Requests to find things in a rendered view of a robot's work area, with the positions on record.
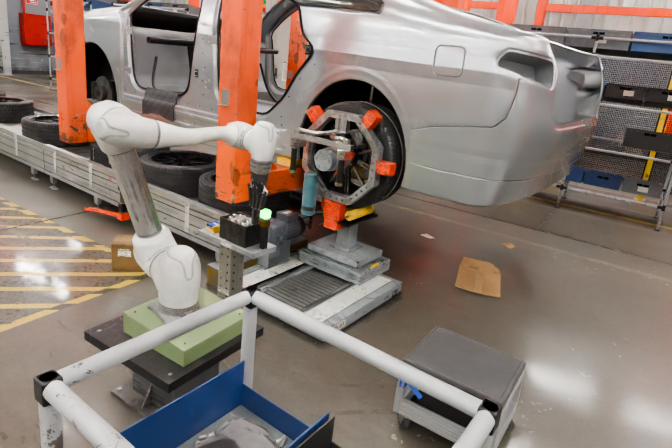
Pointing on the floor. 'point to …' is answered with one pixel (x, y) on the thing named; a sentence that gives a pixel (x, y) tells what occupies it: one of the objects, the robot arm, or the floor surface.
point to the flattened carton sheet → (479, 277)
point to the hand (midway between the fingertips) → (255, 216)
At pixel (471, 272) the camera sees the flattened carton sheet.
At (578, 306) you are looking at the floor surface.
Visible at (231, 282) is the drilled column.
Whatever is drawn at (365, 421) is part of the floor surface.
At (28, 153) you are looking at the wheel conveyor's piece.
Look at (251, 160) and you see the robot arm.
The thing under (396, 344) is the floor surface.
